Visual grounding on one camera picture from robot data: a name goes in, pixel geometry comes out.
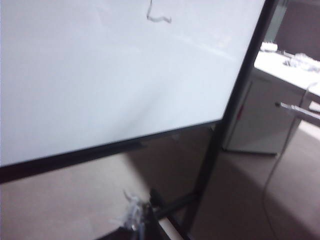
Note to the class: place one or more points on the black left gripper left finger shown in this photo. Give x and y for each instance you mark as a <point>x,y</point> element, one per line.
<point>117,232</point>

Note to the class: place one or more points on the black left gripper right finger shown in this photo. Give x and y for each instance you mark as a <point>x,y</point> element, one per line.
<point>151,225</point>

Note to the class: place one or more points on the white marker pen black cap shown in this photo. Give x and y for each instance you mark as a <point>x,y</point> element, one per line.
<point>295,108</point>

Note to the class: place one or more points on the white desk with cabinet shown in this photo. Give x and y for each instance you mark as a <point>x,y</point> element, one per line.
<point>265,112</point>

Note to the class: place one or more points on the white clutter on desk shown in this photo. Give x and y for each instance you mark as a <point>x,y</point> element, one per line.
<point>303,61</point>

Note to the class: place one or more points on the white whiteboard with black frame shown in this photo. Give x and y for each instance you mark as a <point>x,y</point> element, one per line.
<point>112,87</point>

